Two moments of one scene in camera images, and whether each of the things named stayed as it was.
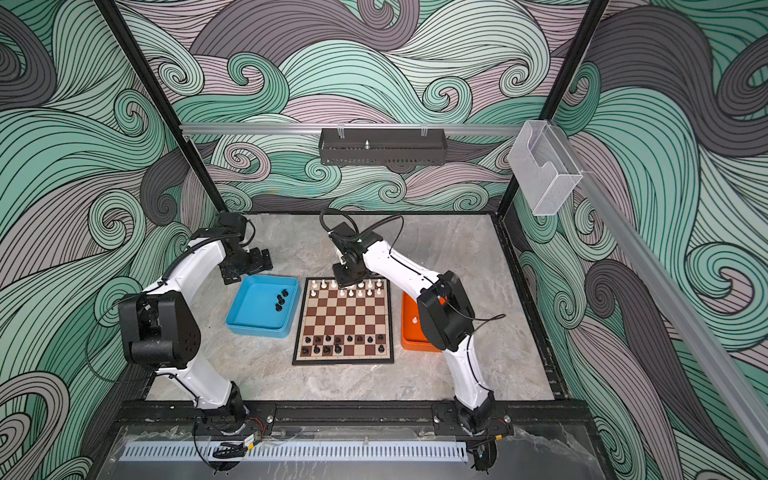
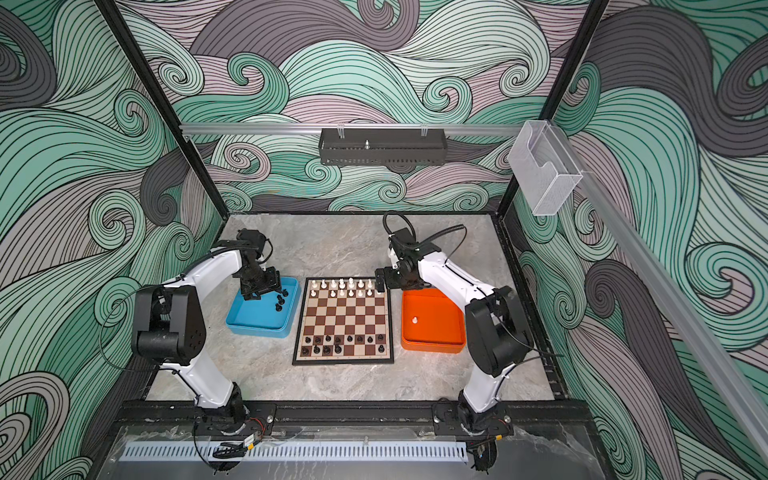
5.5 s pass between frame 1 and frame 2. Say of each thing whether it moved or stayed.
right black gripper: moved
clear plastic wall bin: stayed
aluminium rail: stayed
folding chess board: stayed
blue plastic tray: stayed
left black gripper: moved
